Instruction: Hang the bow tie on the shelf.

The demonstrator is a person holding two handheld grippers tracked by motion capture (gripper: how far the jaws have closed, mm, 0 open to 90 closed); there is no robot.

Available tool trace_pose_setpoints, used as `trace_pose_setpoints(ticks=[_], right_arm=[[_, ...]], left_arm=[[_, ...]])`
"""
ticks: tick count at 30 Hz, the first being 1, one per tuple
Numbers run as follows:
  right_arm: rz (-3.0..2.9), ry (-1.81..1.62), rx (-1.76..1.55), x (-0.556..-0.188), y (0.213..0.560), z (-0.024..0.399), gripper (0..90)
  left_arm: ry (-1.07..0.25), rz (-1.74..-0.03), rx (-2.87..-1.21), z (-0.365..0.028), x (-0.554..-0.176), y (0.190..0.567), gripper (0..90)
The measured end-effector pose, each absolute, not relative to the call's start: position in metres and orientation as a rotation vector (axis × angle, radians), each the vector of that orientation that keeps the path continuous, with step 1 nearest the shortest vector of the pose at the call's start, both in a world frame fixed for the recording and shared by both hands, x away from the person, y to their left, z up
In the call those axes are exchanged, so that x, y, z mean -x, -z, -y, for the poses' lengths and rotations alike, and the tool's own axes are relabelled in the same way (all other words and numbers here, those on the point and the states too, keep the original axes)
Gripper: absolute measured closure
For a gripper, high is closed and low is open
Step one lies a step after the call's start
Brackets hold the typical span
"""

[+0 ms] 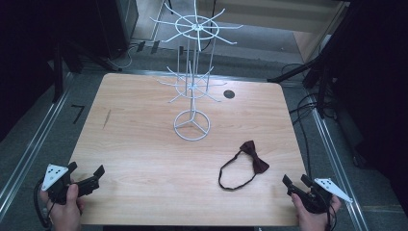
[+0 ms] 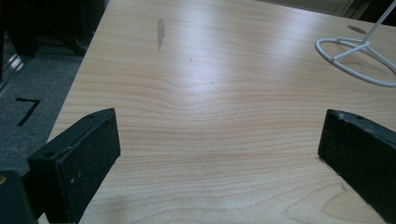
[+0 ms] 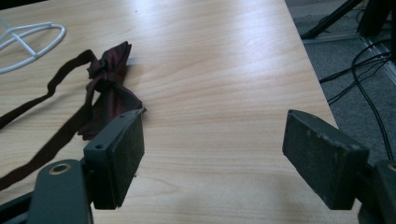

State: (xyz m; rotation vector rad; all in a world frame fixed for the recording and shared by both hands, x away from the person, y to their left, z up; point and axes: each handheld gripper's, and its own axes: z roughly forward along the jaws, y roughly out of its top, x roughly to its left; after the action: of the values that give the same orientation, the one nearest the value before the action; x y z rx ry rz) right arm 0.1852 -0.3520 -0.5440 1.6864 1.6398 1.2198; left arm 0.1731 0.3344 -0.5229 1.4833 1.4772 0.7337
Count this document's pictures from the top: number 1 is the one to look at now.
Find light wooden board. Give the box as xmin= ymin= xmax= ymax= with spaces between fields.
xmin=195 ymin=0 xmax=350 ymax=64

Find dark red bow tie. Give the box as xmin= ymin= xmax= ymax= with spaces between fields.
xmin=217 ymin=140 xmax=270 ymax=192

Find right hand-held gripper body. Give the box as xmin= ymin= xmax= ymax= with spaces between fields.
xmin=287 ymin=177 xmax=354 ymax=215

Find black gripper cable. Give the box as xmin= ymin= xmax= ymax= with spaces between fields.
xmin=33 ymin=178 xmax=54 ymax=230
xmin=324 ymin=203 xmax=339 ymax=231

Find black metal stand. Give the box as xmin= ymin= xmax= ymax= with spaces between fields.
xmin=47 ymin=38 xmax=123 ymax=104
xmin=267 ymin=0 xmax=357 ymax=120

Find dark cabinet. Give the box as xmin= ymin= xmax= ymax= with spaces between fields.
xmin=94 ymin=0 xmax=140 ymax=60

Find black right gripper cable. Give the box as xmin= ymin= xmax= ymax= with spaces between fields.
xmin=324 ymin=203 xmax=339 ymax=231

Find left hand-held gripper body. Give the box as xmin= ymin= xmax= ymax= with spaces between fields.
xmin=40 ymin=163 xmax=101 ymax=206

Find white wire display rack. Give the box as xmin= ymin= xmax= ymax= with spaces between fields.
xmin=149 ymin=0 xmax=243 ymax=142

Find person's left hand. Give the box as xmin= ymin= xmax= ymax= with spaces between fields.
xmin=39 ymin=183 xmax=87 ymax=231

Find white floor cable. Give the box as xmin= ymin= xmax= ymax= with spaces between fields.
xmin=106 ymin=43 xmax=140 ymax=70

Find black floor cables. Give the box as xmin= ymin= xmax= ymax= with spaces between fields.
xmin=281 ymin=62 xmax=338 ymax=181

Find metal floor rail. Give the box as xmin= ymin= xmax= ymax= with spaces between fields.
xmin=309 ymin=105 xmax=370 ymax=231
xmin=0 ymin=72 xmax=74 ymax=220

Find person's right hand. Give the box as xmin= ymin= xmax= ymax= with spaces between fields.
xmin=291 ymin=192 xmax=342 ymax=231

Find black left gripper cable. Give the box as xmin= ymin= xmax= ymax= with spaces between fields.
xmin=33 ymin=178 xmax=54 ymax=230

